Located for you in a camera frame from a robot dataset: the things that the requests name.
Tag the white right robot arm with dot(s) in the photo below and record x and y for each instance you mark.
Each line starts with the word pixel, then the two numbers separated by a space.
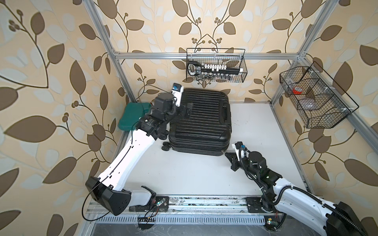
pixel 324 217

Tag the black hard-shell suitcase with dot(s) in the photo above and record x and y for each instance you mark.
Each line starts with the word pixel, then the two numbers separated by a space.
pixel 208 129

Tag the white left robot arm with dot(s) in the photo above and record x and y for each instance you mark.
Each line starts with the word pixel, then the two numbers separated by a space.
pixel 108 189

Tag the socket set in basket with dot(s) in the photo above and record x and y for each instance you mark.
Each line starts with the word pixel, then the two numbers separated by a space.
pixel 215 72

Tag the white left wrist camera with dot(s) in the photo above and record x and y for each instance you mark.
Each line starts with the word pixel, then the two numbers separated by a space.
pixel 177 91

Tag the red item in basket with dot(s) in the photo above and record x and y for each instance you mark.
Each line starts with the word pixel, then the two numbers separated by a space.
pixel 297 90

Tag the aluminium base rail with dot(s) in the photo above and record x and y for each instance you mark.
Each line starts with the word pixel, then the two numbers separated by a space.
pixel 189 210

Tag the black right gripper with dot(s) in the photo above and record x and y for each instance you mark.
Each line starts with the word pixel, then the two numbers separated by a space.
pixel 234 160

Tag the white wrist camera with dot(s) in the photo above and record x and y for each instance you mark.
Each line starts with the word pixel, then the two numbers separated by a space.
pixel 238 147
pixel 177 91

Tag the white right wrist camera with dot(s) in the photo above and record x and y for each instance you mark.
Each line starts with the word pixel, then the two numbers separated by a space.
pixel 238 147

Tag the green plastic tool case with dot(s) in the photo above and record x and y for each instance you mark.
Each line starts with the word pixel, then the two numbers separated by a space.
pixel 132 114

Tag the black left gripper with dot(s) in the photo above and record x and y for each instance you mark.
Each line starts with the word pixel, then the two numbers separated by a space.
pixel 181 110

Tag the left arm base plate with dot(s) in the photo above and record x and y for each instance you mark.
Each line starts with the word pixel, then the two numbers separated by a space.
pixel 161 202

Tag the black wire basket back wall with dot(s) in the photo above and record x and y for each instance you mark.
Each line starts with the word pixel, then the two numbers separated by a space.
pixel 230 57

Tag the black wire basket wall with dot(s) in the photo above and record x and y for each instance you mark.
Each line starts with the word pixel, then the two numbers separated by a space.
pixel 324 102
pixel 230 57

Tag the black wire basket right wall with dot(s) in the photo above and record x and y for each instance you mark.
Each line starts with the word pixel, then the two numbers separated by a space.
pixel 324 102

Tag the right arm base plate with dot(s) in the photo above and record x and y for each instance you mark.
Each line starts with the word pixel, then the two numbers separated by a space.
pixel 258 205

